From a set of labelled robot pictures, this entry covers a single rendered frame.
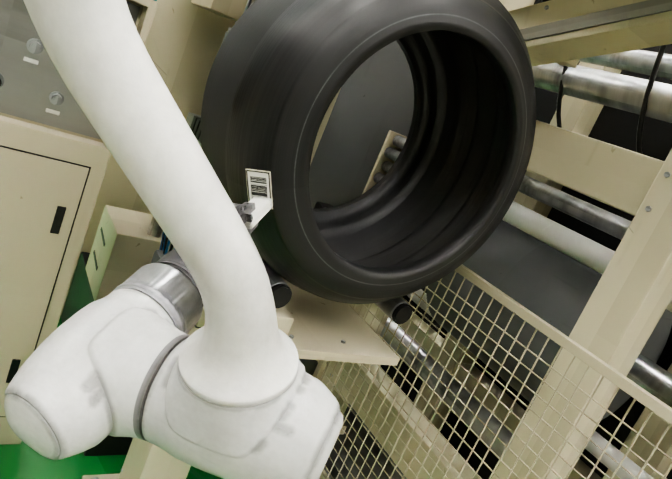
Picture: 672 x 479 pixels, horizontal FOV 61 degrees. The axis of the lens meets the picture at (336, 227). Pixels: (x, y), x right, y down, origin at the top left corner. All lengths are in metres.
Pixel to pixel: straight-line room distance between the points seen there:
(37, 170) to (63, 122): 0.13
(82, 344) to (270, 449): 0.19
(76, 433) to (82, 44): 0.31
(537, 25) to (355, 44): 0.58
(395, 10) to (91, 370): 0.61
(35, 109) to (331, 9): 0.89
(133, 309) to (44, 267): 1.04
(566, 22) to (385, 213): 0.54
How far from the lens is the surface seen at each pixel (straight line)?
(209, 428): 0.50
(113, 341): 0.56
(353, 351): 1.12
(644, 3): 1.21
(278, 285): 0.94
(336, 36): 0.83
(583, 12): 1.28
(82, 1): 0.42
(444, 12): 0.92
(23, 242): 1.59
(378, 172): 1.56
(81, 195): 1.55
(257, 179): 0.84
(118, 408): 0.55
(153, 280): 0.63
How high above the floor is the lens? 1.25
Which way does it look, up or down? 13 degrees down
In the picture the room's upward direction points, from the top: 23 degrees clockwise
